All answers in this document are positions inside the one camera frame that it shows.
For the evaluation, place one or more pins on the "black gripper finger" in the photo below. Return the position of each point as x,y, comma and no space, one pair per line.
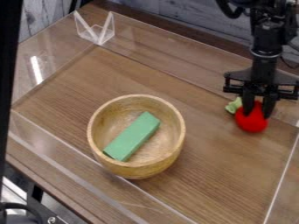
268,104
247,101

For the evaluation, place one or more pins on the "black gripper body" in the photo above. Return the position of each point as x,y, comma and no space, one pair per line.
261,79

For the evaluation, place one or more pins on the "red plush strawberry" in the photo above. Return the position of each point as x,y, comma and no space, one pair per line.
253,122

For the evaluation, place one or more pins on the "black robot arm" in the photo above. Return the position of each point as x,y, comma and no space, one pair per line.
272,21

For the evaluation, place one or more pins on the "wooden bowl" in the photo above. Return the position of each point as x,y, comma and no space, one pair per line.
160,150

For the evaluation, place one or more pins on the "green rectangular block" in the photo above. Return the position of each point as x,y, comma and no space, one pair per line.
132,137

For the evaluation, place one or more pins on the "clear acrylic corner bracket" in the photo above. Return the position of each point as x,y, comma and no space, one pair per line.
94,33

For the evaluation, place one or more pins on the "clear acrylic tray wall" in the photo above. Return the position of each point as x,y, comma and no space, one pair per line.
100,197

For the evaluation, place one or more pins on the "black table frame bracket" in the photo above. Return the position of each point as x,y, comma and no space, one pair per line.
53,212

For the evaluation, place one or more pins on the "black vertical post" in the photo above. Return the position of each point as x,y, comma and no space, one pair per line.
10,10

